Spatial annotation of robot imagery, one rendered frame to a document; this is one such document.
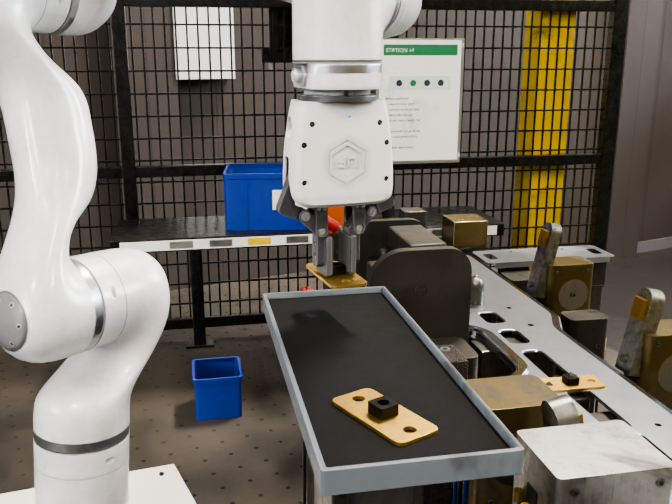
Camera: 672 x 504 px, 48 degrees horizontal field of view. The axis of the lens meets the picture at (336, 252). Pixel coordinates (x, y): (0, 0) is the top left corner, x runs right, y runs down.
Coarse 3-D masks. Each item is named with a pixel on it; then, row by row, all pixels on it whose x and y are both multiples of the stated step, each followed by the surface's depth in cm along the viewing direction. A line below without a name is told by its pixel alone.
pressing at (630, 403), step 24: (480, 264) 154; (504, 288) 138; (480, 312) 125; (504, 312) 125; (528, 312) 125; (552, 312) 126; (480, 336) 116; (528, 336) 115; (552, 336) 115; (504, 360) 108; (528, 360) 106; (552, 360) 106; (576, 360) 106; (600, 360) 107; (624, 384) 98; (624, 408) 92; (648, 408) 92; (648, 432) 86
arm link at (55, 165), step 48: (0, 0) 83; (48, 0) 89; (0, 48) 85; (0, 96) 89; (48, 96) 88; (48, 144) 88; (48, 192) 88; (48, 240) 86; (0, 288) 87; (48, 288) 85; (96, 288) 90; (0, 336) 86; (48, 336) 85; (96, 336) 91
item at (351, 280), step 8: (312, 264) 78; (336, 264) 76; (344, 264) 75; (312, 272) 76; (336, 272) 75; (344, 272) 75; (328, 280) 73; (336, 280) 73; (344, 280) 73; (352, 280) 73; (360, 280) 73; (336, 288) 71
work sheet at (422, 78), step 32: (384, 64) 184; (416, 64) 185; (448, 64) 187; (384, 96) 186; (416, 96) 188; (448, 96) 189; (416, 128) 190; (448, 128) 191; (416, 160) 192; (448, 160) 193
